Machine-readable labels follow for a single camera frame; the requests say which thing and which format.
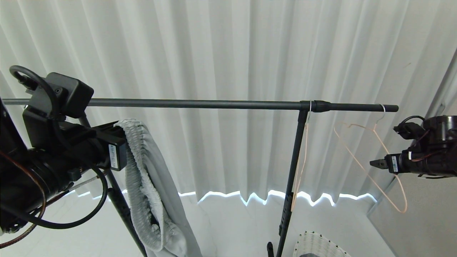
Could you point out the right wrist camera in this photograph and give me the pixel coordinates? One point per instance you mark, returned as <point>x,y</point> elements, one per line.
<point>408,131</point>

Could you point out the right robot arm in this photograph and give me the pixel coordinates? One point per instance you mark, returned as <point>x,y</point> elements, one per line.
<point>442,128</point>

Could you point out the pale grey shorts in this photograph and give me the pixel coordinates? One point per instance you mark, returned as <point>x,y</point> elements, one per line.
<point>157,171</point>

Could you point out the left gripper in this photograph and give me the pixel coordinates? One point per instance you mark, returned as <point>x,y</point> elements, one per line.
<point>100,150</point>

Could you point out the white laundry basket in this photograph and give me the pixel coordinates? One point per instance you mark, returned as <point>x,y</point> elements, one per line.
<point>317,246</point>

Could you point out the pink clothes hanger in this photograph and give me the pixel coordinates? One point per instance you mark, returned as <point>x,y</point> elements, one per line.
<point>306,142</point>
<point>357,160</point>

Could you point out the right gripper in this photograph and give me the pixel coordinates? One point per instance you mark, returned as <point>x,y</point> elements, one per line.
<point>428,164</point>

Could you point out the black clothes rack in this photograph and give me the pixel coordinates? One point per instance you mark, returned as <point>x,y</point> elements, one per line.
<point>214,104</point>

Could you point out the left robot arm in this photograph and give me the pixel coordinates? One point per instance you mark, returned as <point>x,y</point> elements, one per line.
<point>21,185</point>

